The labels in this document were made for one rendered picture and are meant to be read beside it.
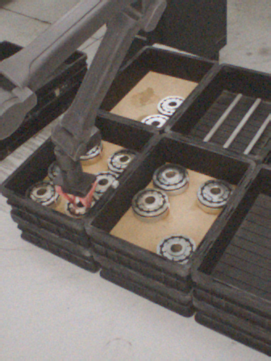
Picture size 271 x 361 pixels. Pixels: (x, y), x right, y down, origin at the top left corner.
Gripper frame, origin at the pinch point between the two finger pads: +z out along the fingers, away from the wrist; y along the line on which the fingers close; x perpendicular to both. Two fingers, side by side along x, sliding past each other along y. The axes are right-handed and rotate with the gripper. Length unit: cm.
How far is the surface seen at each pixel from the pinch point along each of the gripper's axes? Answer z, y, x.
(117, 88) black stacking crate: -1, 16, -50
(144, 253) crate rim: -3.9, -25.7, 11.8
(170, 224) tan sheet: 5.9, -23.5, -6.0
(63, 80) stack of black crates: 32, 73, -91
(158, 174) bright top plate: 2.7, -13.8, -19.6
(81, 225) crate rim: -3.7, -6.7, 9.5
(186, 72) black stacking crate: 1, -2, -69
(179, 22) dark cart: 35, 43, -161
